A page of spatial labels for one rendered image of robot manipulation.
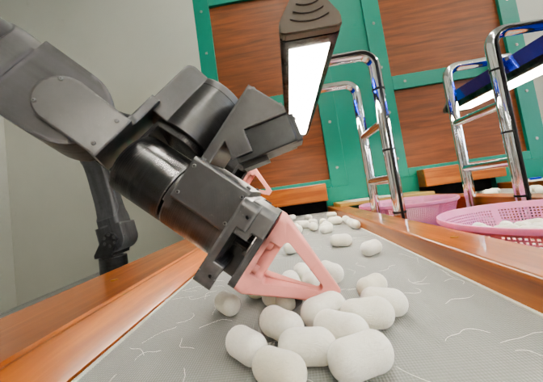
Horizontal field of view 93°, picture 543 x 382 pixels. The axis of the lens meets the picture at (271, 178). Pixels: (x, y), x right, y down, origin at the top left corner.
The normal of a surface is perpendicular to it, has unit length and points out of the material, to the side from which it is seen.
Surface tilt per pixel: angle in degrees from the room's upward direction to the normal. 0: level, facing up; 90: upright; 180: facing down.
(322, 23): 90
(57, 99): 90
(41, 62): 90
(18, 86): 90
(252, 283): 103
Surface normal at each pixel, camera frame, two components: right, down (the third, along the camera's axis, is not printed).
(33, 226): -0.04, -0.07
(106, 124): 0.41, -0.12
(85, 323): 0.60, -0.80
